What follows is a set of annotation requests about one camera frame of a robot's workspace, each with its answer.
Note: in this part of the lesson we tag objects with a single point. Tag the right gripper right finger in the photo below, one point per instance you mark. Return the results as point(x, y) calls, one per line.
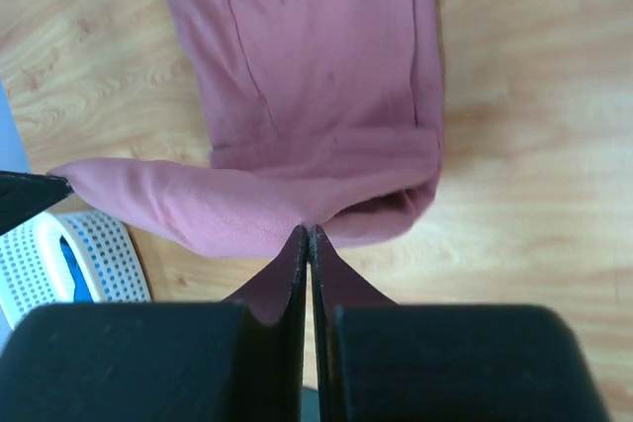
point(378, 360)

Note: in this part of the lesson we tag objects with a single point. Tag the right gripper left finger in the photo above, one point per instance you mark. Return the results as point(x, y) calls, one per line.
point(238, 359)

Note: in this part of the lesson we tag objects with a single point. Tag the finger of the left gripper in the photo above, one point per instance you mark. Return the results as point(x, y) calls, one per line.
point(25, 195)

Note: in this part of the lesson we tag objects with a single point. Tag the pink t shirt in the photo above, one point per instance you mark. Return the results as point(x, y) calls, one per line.
point(319, 112)

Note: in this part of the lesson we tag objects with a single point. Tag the white plastic laundry basket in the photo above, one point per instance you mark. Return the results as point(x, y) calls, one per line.
point(34, 272)

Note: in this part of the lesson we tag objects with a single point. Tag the blue t shirt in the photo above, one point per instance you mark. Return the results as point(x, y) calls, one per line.
point(81, 292)

